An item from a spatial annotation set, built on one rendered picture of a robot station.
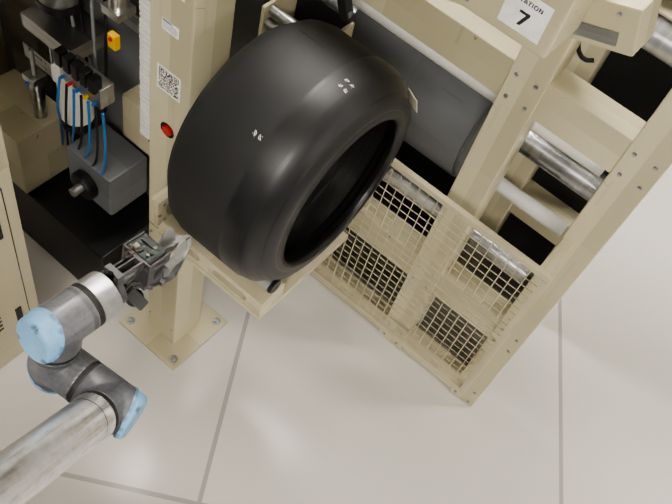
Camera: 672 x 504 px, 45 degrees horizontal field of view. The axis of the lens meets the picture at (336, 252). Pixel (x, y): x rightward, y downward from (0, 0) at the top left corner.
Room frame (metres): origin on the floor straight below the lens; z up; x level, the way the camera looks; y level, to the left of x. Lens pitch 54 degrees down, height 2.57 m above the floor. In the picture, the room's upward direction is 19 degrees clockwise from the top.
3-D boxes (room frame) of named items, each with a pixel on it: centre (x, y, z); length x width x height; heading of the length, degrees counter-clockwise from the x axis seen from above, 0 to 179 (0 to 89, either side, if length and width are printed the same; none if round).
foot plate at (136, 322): (1.33, 0.46, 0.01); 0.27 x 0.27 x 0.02; 66
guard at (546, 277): (1.46, -0.12, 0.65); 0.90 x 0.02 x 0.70; 66
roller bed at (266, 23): (1.68, 0.27, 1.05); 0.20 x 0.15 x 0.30; 66
